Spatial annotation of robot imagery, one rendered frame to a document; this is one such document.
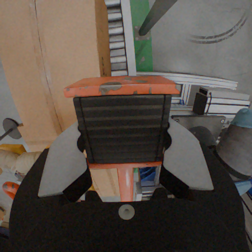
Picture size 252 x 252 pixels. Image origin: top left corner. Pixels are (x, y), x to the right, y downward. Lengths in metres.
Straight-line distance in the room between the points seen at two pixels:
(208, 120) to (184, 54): 1.15
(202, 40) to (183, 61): 0.34
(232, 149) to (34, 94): 0.64
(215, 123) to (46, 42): 0.65
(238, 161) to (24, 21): 0.73
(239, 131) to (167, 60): 1.24
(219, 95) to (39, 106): 0.74
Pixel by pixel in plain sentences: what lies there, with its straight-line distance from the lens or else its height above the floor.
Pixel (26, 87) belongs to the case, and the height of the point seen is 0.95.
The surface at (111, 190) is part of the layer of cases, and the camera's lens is 1.66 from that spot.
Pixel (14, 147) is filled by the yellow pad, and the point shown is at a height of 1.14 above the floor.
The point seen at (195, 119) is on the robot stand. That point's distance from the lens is 0.43.
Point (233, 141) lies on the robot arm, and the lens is 0.31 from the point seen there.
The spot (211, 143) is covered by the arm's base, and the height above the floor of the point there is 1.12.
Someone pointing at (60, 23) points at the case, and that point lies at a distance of 0.48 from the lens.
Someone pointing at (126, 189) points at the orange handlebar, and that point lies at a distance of 0.19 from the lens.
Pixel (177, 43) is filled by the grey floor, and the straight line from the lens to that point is 1.50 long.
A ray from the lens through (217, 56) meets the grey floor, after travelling 1.78.
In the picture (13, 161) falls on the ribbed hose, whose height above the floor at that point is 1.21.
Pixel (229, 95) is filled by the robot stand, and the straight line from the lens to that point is 0.62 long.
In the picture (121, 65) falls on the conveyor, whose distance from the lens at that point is 0.87.
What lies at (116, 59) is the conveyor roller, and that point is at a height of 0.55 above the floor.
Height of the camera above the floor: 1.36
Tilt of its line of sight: 60 degrees down
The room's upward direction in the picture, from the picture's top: 177 degrees clockwise
